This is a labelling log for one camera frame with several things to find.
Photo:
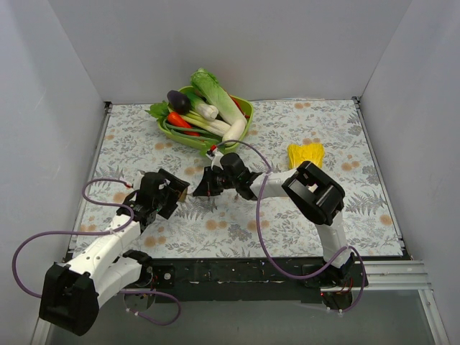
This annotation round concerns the yellow napa cabbage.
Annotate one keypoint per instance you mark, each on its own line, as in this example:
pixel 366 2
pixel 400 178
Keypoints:
pixel 313 152

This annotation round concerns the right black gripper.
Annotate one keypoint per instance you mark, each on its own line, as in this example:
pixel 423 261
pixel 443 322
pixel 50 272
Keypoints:
pixel 209 180

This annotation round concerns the green long beans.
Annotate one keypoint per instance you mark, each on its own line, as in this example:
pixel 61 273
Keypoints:
pixel 205 136

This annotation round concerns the green plastic basket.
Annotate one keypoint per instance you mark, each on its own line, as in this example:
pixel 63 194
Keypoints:
pixel 200 120

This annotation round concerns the red orange pepper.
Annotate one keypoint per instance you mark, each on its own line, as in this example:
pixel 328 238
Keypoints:
pixel 176 120

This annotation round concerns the large brass padlock with keys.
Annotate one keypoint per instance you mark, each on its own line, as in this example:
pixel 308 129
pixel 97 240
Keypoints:
pixel 183 196

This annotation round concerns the green napa cabbage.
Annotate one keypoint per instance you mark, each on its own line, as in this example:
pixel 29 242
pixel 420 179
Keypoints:
pixel 210 88

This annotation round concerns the white radish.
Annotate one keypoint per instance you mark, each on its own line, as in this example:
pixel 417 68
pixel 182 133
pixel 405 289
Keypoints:
pixel 235 132

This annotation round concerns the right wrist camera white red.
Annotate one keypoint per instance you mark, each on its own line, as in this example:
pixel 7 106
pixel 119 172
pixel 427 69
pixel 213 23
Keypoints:
pixel 213 152

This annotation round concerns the white green leek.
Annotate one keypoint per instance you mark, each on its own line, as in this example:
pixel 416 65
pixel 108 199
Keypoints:
pixel 207 111

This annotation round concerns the green celery leaves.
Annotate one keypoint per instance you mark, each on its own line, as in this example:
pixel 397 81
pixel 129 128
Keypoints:
pixel 208 147

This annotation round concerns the purple eggplant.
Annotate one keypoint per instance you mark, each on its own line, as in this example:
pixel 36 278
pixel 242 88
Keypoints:
pixel 179 102

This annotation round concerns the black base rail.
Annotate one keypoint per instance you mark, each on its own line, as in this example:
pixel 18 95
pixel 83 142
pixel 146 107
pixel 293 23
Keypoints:
pixel 244 279

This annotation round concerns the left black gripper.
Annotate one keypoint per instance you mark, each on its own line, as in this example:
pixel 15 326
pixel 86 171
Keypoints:
pixel 172 192

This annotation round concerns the floral table mat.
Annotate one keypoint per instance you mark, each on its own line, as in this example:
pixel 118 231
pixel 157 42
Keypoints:
pixel 222 227

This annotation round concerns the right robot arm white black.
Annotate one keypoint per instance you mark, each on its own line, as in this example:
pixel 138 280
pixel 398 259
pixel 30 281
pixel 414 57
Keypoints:
pixel 317 196

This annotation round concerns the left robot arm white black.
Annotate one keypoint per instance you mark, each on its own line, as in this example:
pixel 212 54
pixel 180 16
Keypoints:
pixel 73 292

